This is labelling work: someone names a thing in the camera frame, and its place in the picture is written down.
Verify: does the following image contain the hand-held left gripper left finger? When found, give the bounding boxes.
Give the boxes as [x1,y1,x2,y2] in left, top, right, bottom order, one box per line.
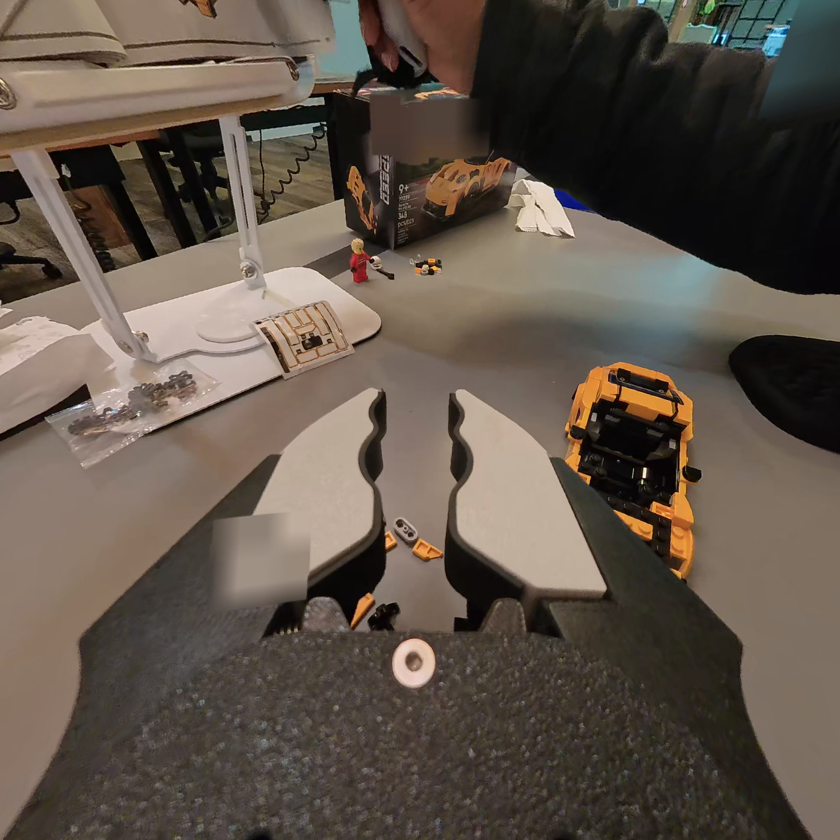
[251,387,388,627]

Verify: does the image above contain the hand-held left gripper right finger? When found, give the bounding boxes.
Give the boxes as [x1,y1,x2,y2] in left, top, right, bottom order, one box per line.
[444,390,609,630]

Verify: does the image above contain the orange lego car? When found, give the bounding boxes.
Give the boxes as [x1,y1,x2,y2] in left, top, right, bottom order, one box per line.
[564,363,703,581]

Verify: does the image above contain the person's right forearm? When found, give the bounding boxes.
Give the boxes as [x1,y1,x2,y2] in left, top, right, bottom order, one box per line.
[471,0,840,296]

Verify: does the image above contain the pile of loose lego pieces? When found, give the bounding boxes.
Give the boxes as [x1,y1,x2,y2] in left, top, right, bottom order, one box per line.
[351,515,447,631]

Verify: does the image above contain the lego set box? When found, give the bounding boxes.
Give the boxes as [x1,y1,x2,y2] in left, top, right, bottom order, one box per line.
[328,88,516,252]

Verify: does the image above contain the person's right hand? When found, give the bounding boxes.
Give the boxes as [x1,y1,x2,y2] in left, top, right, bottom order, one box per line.
[357,0,491,97]

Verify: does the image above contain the sticker sheet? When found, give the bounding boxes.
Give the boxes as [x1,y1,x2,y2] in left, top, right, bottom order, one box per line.
[252,300,355,376]

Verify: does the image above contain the open instruction booklet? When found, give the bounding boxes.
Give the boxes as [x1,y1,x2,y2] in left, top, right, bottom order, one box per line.
[0,0,336,67]

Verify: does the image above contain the clear bag of grey parts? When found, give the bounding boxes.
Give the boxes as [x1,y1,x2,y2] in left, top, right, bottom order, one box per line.
[46,361,221,470]

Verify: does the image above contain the white crumpled cloth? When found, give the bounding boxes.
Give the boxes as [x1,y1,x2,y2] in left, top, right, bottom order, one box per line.
[511,178,576,238]

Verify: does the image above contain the white book stand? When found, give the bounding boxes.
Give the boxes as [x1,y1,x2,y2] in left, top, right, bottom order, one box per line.
[0,56,316,365]

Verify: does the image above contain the black mesh fabric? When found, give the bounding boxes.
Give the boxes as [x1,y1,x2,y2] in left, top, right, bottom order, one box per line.
[728,335,840,454]

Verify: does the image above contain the white paper bag pile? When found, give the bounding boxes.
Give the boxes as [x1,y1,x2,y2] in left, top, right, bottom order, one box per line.
[0,315,109,434]

